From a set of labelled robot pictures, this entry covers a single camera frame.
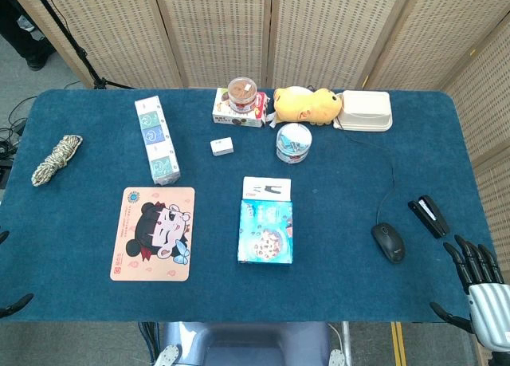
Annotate beige lidded lunch box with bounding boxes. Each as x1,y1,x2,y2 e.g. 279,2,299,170
333,89,394,133

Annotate black tripod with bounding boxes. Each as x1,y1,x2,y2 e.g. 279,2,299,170
27,0,136,91

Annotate coiled braided rope bundle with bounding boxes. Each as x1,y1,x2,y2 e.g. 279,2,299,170
30,134,84,187

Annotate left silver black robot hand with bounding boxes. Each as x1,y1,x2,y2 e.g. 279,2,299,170
0,230,35,318

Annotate blue cereal box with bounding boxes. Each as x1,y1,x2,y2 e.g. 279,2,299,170
237,199,295,266

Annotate blue table cloth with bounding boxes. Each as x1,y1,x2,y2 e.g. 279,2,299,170
0,89,497,323

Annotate yellow plush toy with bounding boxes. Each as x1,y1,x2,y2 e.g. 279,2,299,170
265,85,343,127

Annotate black stapler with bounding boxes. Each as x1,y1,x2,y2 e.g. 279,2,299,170
407,195,450,239

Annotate small red snack box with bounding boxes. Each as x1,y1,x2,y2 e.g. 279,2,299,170
254,91,273,118

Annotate clear jar with clips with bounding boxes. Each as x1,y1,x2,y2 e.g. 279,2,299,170
276,122,314,166

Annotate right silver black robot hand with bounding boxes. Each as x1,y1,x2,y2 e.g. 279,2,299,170
429,234,510,352

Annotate small white box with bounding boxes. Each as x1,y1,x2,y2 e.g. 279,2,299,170
210,136,235,157

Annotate black floor cables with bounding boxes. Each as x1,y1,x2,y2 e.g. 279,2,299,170
0,94,37,183

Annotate white cookie box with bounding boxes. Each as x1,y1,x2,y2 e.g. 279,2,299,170
211,87,267,128

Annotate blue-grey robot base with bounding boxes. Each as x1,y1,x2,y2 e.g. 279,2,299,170
153,321,348,366

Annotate clear jar with brown snacks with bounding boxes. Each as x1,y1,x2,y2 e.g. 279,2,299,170
227,77,259,112

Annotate white box with black print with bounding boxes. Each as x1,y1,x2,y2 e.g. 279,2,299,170
242,176,292,203

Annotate black computer mouse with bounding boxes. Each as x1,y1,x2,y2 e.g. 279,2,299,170
371,222,406,265

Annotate cartoon girl mouse pad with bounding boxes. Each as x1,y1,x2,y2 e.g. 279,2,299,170
109,187,196,282

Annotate person in dark trousers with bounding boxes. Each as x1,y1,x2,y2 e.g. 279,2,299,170
0,0,57,72

